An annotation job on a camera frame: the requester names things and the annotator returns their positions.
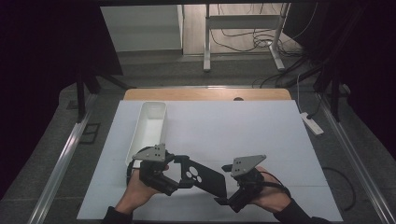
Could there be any right hand-held gripper cable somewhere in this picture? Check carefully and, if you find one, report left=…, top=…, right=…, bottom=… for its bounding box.
left=261, top=167, right=357, bottom=213

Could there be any white cabinet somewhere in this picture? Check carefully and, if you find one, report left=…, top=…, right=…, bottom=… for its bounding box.
left=100, top=4, right=185, bottom=53

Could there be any person's right hand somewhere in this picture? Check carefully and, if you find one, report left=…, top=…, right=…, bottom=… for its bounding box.
left=248, top=166, right=292, bottom=214

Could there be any black smartphone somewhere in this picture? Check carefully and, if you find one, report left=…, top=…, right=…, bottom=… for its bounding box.
left=181, top=156, right=229, bottom=199

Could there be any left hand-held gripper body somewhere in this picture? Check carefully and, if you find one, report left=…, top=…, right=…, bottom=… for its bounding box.
left=132, top=143, right=180, bottom=197

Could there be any aluminium floor rail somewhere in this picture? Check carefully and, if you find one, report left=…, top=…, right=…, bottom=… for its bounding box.
left=317, top=92, right=396, bottom=224
left=27, top=92, right=98, bottom=224

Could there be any white desk frame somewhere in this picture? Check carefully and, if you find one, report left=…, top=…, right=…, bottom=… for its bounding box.
left=203, top=3, right=290, bottom=73

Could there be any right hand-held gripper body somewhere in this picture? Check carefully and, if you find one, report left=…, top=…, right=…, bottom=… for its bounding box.
left=227, top=154, right=268, bottom=214

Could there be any person's left hand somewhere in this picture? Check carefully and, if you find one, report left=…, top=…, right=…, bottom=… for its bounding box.
left=114, top=164, right=171, bottom=216

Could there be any black metal stand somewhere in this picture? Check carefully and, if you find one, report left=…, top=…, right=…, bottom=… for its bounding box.
left=76, top=68, right=136, bottom=124
left=312, top=62, right=344, bottom=122

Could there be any thin white cable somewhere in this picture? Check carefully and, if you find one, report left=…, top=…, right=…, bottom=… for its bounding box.
left=296, top=73, right=305, bottom=115

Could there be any hand-held gripper cable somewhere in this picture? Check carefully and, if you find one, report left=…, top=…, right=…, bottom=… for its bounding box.
left=125, top=158, right=141, bottom=188
left=261, top=167, right=357, bottom=213

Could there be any white plastic bin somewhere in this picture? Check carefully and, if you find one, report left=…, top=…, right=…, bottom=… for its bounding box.
left=124, top=101, right=168, bottom=174

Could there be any left hand-held gripper cable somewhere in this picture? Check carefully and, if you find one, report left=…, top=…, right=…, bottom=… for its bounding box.
left=125, top=158, right=141, bottom=188

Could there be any black curtain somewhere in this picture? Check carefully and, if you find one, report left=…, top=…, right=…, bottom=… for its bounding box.
left=0, top=0, right=124, bottom=200
left=283, top=0, right=396, bottom=162

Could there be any white power strip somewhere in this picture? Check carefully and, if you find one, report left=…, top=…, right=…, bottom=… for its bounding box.
left=300, top=111, right=325, bottom=136

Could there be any tangle of black floor cables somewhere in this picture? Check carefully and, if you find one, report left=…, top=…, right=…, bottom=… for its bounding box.
left=209, top=3, right=312, bottom=89

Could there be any black floor frame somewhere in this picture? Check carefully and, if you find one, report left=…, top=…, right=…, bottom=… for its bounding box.
left=78, top=122, right=102, bottom=145

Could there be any white table mat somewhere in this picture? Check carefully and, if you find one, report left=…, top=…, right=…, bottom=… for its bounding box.
left=77, top=100, right=344, bottom=222

